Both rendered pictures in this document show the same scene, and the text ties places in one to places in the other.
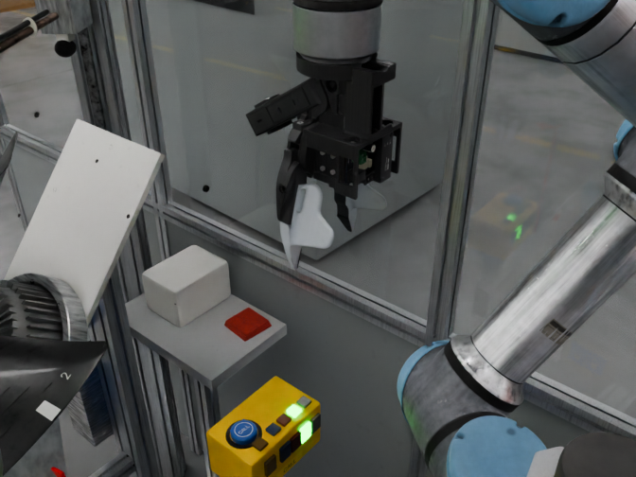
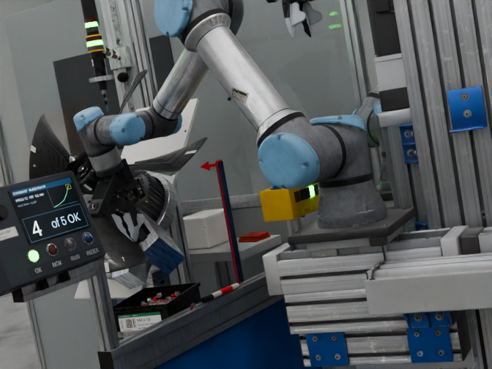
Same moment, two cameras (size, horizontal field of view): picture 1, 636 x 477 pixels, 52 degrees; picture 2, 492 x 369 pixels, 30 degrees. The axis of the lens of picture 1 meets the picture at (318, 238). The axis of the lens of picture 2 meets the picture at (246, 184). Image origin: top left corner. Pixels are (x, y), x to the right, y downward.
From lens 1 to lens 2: 2.01 m
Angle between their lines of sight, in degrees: 27
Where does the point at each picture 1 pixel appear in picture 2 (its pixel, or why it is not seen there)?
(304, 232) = (295, 19)
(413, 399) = not seen: hidden behind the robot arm
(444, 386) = (368, 104)
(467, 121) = (354, 40)
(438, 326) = (375, 173)
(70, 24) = (127, 61)
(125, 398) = (185, 280)
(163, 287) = (194, 219)
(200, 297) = (218, 228)
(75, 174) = not seen: hidden behind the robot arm
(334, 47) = not seen: outside the picture
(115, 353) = (178, 240)
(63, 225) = (143, 155)
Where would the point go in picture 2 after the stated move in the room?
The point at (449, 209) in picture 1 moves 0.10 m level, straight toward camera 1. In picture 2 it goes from (359, 94) to (359, 94)
